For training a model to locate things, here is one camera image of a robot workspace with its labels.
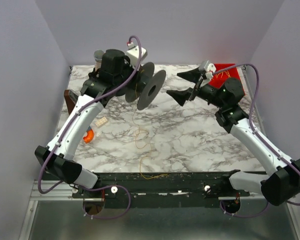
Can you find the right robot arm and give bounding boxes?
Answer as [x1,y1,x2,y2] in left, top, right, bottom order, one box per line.
[167,62,300,206]

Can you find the red plastic bin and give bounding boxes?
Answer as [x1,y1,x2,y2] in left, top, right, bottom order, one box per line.
[209,63,246,97]

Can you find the orange curved track piece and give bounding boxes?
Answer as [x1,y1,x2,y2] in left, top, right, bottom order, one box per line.
[82,128,95,144]

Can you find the yellow cables in bin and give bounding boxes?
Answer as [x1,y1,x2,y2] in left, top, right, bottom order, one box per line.
[216,70,232,80]

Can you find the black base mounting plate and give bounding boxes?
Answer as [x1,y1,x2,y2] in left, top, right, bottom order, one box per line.
[72,171,250,209]

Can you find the aluminium frame rail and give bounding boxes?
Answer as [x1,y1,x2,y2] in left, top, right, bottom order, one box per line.
[30,180,265,201]

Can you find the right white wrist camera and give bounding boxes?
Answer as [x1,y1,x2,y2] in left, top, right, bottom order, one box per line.
[198,60,217,80]

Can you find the black cable spool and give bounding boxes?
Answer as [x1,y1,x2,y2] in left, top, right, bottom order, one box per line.
[125,62,166,111]

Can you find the white toy brick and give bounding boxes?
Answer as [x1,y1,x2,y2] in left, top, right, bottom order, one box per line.
[95,116,108,128]

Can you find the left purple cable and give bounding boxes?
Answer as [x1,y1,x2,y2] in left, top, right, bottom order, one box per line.
[37,35,143,221]

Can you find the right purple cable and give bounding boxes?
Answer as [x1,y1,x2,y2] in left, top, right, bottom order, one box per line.
[207,62,300,220]

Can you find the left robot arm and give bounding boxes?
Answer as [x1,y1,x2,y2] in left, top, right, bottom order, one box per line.
[34,46,148,189]

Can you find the grey mesh microphone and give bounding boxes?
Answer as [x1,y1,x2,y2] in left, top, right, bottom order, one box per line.
[93,49,104,71]

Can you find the brown wooden metronome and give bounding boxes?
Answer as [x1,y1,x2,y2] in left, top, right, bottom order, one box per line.
[63,89,79,115]

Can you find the yellow cable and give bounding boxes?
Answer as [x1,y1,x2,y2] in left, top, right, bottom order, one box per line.
[131,84,170,180]

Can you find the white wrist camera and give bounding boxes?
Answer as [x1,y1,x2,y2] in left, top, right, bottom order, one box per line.
[125,46,148,68]
[198,60,217,80]

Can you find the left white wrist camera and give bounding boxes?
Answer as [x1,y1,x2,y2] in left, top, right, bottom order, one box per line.
[125,46,148,68]

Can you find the purple cable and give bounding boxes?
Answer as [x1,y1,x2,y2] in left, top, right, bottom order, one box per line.
[207,62,300,220]
[37,35,143,221]

